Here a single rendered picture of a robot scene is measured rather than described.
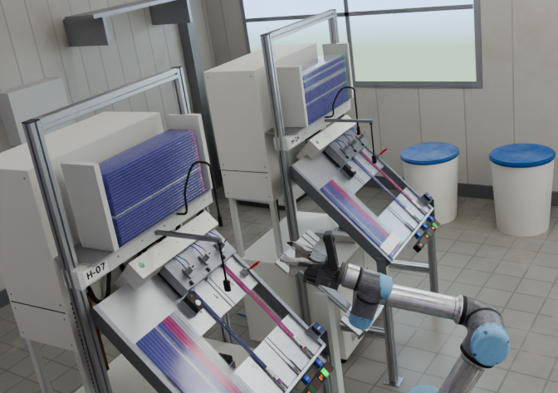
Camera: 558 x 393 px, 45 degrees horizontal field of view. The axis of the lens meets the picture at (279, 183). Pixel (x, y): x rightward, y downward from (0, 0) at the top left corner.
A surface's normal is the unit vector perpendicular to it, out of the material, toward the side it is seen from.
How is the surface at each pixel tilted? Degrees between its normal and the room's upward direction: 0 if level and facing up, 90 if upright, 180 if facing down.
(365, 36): 90
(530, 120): 90
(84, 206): 90
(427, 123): 90
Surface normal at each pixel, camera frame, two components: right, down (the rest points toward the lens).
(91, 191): -0.49, 0.37
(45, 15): 0.82, 0.09
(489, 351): -0.08, 0.25
